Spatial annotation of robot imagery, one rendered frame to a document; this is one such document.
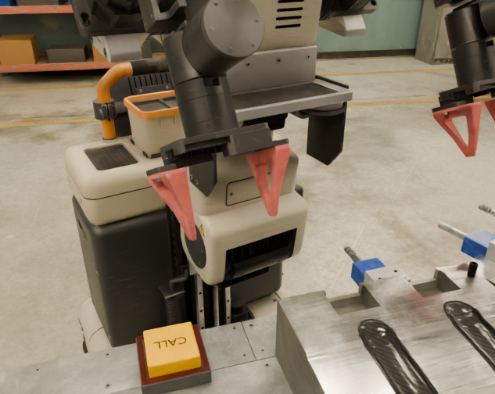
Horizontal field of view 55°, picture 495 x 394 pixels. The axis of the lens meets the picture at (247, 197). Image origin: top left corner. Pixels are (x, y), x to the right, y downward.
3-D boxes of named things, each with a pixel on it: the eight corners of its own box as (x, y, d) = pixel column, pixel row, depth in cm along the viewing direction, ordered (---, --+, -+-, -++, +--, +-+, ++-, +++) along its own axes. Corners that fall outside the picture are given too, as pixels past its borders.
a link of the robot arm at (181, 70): (202, 34, 52) (153, 38, 50) (227, 9, 46) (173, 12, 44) (217, 95, 53) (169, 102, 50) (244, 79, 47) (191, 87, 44)
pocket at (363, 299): (319, 313, 58) (321, 289, 56) (358, 306, 59) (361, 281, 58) (335, 339, 54) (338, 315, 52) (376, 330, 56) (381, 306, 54)
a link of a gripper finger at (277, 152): (306, 210, 50) (287, 123, 49) (248, 228, 47) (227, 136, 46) (274, 211, 56) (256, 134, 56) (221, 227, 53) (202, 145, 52)
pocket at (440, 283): (396, 297, 61) (401, 274, 59) (432, 290, 62) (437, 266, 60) (417, 321, 57) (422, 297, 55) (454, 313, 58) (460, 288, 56)
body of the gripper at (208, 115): (273, 139, 49) (257, 68, 48) (181, 159, 44) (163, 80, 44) (245, 147, 55) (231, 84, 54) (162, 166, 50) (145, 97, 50)
